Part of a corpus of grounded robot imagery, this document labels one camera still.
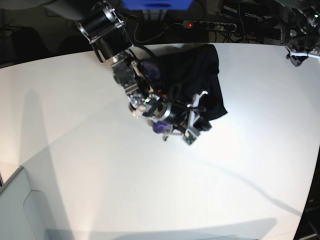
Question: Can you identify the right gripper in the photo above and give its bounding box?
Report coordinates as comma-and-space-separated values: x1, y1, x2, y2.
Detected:
128, 91, 212, 140

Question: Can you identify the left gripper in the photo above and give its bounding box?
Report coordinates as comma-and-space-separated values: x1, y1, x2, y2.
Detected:
285, 37, 320, 67

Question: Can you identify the black T-shirt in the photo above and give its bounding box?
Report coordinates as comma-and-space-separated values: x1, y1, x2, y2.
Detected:
142, 44, 227, 122

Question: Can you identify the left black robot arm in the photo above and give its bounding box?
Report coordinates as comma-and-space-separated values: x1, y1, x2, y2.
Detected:
274, 0, 320, 67

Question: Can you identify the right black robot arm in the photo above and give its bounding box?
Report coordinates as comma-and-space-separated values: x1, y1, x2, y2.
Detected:
43, 0, 212, 145

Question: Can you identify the grey power strip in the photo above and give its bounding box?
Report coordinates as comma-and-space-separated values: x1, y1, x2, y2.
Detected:
182, 20, 237, 33

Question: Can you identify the blue box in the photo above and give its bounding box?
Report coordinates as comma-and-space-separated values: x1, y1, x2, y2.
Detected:
122, 0, 193, 11

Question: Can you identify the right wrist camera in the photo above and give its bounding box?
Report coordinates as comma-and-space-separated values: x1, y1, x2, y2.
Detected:
182, 129, 200, 146

